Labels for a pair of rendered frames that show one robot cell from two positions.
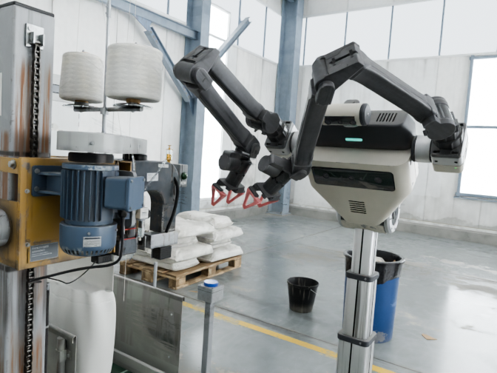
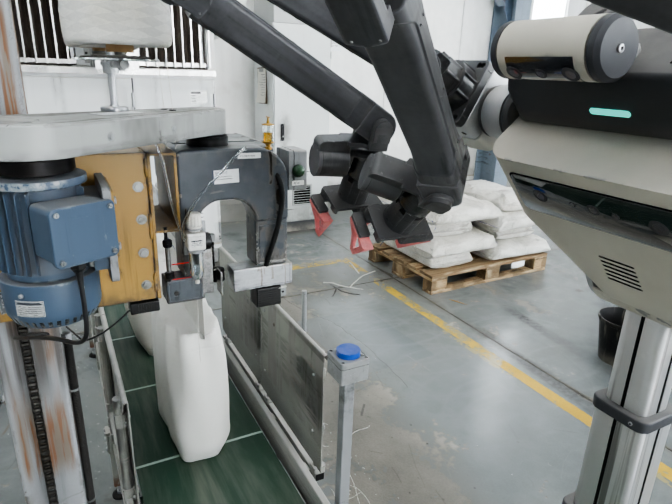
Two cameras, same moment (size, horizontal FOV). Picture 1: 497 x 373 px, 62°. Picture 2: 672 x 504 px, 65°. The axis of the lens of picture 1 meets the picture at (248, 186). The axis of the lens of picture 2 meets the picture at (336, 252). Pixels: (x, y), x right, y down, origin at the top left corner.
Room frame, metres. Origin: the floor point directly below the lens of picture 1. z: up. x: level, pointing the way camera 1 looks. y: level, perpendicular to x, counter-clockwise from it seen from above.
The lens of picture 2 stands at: (0.65, -0.38, 1.51)
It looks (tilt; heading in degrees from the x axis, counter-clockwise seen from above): 19 degrees down; 28
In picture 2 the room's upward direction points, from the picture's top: 2 degrees clockwise
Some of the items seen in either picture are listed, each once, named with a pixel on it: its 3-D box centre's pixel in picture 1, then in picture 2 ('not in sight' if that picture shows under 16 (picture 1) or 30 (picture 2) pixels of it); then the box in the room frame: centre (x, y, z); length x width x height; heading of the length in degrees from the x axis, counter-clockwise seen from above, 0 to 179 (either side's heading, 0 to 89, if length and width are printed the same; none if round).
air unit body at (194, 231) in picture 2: (140, 217); (197, 248); (1.43, 0.37, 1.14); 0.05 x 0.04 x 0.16; 146
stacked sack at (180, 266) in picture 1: (165, 257); (425, 247); (4.46, 0.86, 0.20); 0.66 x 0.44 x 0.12; 56
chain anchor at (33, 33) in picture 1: (36, 36); not in sight; (1.19, 0.62, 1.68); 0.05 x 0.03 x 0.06; 146
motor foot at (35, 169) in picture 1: (61, 181); not in sight; (1.18, 0.53, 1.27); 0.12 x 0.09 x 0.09; 146
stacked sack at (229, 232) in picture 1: (215, 232); (507, 215); (4.92, 0.36, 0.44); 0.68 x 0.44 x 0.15; 146
